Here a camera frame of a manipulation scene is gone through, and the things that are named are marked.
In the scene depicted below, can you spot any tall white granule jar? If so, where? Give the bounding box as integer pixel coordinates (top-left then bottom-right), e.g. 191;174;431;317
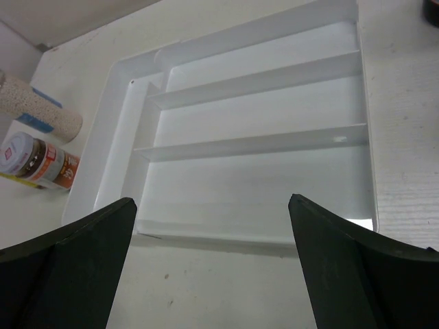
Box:
1;71;83;143

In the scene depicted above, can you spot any dark soy sauce bottle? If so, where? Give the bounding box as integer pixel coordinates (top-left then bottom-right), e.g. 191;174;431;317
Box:
422;0;439;27

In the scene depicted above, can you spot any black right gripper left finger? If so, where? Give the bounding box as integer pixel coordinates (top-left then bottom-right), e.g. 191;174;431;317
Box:
1;197;137;328

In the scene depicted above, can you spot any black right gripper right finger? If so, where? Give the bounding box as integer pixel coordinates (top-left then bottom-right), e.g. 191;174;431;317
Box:
288;194;438;328

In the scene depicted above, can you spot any white compartment organizer tray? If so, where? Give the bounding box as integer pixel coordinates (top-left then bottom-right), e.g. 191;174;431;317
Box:
62;1;378;245

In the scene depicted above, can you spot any small spice jar white lid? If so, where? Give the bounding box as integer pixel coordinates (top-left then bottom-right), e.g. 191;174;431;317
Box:
1;132;80;190

